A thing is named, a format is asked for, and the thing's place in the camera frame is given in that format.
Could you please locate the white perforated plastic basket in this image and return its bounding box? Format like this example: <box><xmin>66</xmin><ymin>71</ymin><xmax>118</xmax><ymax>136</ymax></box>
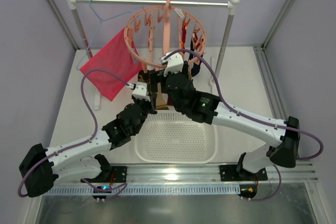
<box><xmin>134</xmin><ymin>110</ymin><xmax>218</xmax><ymax>164</ymax></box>

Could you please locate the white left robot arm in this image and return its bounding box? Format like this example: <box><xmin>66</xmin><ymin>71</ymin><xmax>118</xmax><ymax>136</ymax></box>
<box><xmin>18</xmin><ymin>82</ymin><xmax>157</xmax><ymax>198</ymax></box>

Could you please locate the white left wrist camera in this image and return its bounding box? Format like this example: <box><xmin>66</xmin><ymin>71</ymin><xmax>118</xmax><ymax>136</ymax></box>
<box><xmin>127</xmin><ymin>82</ymin><xmax>151</xmax><ymax>101</ymax></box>

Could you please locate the blue wire hanger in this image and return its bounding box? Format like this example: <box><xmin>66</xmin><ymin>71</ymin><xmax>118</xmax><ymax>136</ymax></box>
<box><xmin>77</xmin><ymin>0</ymin><xmax>144</xmax><ymax>71</ymax></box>

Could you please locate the aluminium front rail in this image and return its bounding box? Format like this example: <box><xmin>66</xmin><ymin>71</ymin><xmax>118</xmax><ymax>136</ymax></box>
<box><xmin>47</xmin><ymin>162</ymin><xmax>318</xmax><ymax>198</ymax></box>

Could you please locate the white metal clothes rack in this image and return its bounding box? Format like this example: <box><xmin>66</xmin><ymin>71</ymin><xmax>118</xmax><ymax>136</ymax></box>
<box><xmin>66</xmin><ymin>0</ymin><xmax>240</xmax><ymax>77</ymax></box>

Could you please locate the navy blue sock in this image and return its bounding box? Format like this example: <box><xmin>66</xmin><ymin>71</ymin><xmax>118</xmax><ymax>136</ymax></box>
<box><xmin>188</xmin><ymin>39</ymin><xmax>202</xmax><ymax>77</ymax></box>

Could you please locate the pink round clip hanger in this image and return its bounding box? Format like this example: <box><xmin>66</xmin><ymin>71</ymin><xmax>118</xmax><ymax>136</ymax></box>
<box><xmin>124</xmin><ymin>0</ymin><xmax>207</xmax><ymax>72</ymax></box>

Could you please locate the red sock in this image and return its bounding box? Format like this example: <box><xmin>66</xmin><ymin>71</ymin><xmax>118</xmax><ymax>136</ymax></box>
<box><xmin>181</xmin><ymin>22</ymin><xmax>189</xmax><ymax>49</ymax></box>

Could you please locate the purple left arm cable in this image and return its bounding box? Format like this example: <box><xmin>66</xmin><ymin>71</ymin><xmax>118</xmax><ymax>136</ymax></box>
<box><xmin>17</xmin><ymin>68</ymin><xmax>134</xmax><ymax>198</ymax></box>

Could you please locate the beige striped sock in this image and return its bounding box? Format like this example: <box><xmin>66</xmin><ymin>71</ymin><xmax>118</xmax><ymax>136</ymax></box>
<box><xmin>156</xmin><ymin>83</ymin><xmax>174</xmax><ymax>110</ymax></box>

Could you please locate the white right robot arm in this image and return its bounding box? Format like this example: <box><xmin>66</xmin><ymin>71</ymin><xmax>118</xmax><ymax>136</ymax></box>
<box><xmin>149</xmin><ymin>67</ymin><xmax>300</xmax><ymax>180</ymax></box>

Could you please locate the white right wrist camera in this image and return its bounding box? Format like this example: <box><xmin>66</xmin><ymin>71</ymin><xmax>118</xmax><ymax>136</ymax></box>
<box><xmin>160</xmin><ymin>53</ymin><xmax>184</xmax><ymax>77</ymax></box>

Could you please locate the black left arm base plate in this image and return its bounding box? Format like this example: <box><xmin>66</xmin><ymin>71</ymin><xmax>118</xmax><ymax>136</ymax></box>
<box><xmin>98</xmin><ymin>166</ymin><xmax>128</xmax><ymax>183</ymax></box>

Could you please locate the brown argyle sock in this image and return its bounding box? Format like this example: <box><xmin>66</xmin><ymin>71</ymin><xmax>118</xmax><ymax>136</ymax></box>
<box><xmin>138</xmin><ymin>70</ymin><xmax>150</xmax><ymax>88</ymax></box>

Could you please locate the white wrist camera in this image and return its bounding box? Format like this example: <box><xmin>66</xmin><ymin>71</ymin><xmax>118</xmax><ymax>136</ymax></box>
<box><xmin>160</xmin><ymin>53</ymin><xmax>184</xmax><ymax>77</ymax></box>
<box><xmin>127</xmin><ymin>82</ymin><xmax>151</xmax><ymax>101</ymax></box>

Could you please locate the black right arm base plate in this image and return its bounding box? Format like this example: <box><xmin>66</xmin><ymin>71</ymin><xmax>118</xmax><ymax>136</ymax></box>
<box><xmin>219</xmin><ymin>164</ymin><xmax>268</xmax><ymax>182</ymax></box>

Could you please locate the pink towel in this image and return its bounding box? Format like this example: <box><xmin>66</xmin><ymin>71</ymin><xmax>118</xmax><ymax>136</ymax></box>
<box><xmin>80</xmin><ymin>30</ymin><xmax>142</xmax><ymax>101</ymax></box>

